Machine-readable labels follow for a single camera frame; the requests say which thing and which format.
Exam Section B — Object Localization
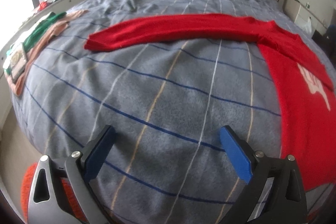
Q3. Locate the red item on bench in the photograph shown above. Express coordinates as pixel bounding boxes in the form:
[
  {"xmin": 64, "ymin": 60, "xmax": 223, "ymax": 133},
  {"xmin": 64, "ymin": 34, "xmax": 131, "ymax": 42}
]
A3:
[{"xmin": 38, "ymin": 1, "xmax": 51, "ymax": 12}]

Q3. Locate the red knit sweater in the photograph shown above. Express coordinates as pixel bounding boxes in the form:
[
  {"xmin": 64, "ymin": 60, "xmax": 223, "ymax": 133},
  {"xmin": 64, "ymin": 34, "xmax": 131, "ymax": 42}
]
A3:
[{"xmin": 84, "ymin": 14, "xmax": 335, "ymax": 190}]

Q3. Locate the green folded garment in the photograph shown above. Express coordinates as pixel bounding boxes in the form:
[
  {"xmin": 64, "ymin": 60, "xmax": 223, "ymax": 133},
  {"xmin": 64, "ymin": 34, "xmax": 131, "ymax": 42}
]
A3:
[{"xmin": 3, "ymin": 12, "xmax": 67, "ymax": 76}]

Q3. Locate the white plastic bag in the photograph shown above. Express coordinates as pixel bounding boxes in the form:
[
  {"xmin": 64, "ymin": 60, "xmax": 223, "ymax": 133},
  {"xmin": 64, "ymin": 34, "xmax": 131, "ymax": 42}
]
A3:
[{"xmin": 297, "ymin": 17, "xmax": 313, "ymax": 36}]

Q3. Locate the white bedside cabinet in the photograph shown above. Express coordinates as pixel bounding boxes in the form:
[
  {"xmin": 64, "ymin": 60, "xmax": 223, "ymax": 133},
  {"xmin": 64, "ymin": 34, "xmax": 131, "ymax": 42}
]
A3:
[{"xmin": 283, "ymin": 0, "xmax": 327, "ymax": 37}]

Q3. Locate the patterned folded garment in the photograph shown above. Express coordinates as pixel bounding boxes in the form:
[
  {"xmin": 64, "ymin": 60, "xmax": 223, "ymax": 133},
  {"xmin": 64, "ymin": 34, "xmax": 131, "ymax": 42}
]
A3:
[{"xmin": 9, "ymin": 50, "xmax": 27, "ymax": 83}]

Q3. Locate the orange fuzzy sleeve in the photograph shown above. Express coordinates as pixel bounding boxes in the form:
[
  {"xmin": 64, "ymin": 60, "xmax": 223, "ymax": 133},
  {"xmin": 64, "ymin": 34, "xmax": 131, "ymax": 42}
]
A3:
[{"xmin": 21, "ymin": 162, "xmax": 87, "ymax": 222}]

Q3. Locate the blue plaid bed cover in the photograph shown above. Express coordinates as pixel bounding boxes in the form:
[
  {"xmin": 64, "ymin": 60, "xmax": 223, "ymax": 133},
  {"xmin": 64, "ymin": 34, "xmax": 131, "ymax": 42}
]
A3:
[{"xmin": 10, "ymin": 0, "xmax": 336, "ymax": 224}]

